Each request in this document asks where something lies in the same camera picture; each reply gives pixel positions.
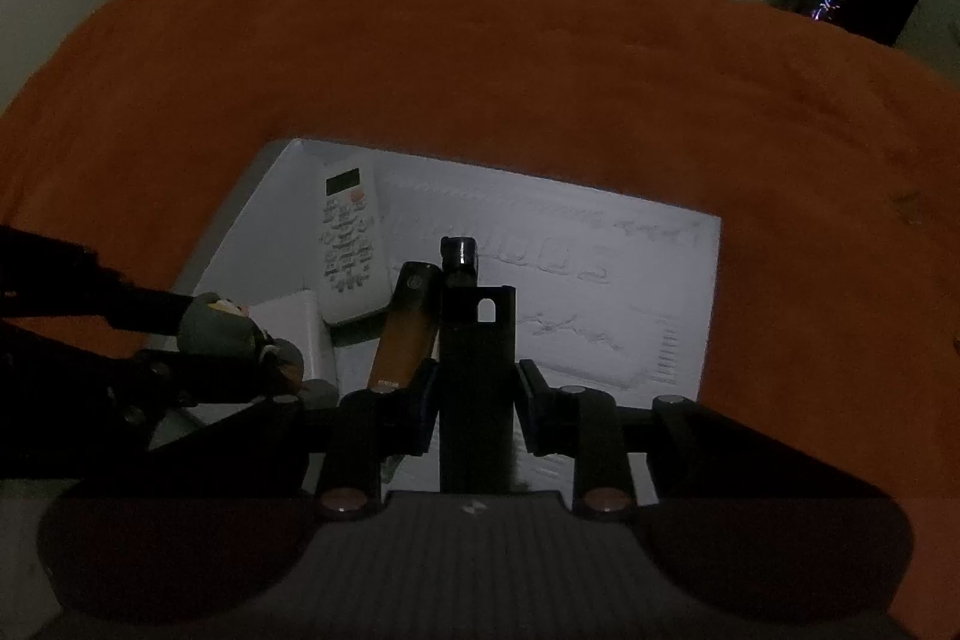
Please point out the white remote control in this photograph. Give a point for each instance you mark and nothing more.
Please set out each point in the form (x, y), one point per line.
(353, 277)

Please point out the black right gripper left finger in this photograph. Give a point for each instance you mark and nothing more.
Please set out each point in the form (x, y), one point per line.
(387, 422)

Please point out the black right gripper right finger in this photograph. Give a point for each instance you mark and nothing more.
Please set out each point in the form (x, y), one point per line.
(570, 420)

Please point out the orange table cloth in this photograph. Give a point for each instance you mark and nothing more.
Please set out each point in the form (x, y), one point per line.
(831, 161)

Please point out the white cabinet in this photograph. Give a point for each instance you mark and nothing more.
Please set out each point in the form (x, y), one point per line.
(931, 36)

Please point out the small white box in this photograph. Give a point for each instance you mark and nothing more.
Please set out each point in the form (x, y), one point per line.
(296, 318)

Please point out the white flat board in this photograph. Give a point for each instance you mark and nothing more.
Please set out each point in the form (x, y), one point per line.
(613, 292)

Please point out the black box-shaped tool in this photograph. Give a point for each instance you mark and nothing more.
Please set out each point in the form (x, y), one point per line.
(477, 356)

